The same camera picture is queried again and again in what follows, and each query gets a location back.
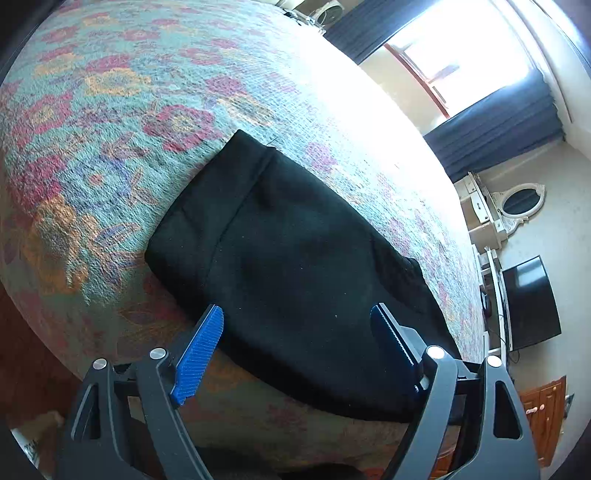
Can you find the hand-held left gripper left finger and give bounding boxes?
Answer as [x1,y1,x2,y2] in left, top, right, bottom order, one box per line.
[55,304,225,480]

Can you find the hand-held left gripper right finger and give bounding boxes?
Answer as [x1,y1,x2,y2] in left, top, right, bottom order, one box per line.
[370,303,541,480]

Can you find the black pants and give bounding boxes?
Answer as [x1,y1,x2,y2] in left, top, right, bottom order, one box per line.
[144,129,462,423]

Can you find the white television stand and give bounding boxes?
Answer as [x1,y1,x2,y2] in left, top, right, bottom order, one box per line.
[480,247,513,365]

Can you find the black television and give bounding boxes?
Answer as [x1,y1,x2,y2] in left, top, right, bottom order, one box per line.
[502,255,563,352]

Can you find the white vanity dresser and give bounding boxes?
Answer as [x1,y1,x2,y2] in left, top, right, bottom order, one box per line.
[455,172,509,245]

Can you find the wooden cabinet door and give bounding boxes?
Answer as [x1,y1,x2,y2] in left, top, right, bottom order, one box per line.
[519,376,568,468]

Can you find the white patterned cloth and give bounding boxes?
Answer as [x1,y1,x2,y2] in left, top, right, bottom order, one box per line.
[13,410,66,477]

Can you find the dark blue curtain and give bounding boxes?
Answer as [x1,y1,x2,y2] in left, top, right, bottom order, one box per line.
[422,69,566,183]
[325,0,432,65]

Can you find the floral bedspread bed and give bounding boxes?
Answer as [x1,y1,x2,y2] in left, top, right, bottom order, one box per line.
[0,0,490,476]

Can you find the window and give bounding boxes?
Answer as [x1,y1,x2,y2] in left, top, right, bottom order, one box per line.
[383,0,536,116]

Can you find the white fan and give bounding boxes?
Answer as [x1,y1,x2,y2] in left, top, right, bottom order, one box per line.
[309,0,345,26]

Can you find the oval mirror with white frame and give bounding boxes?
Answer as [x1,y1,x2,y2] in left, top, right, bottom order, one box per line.
[492,183,546,232]

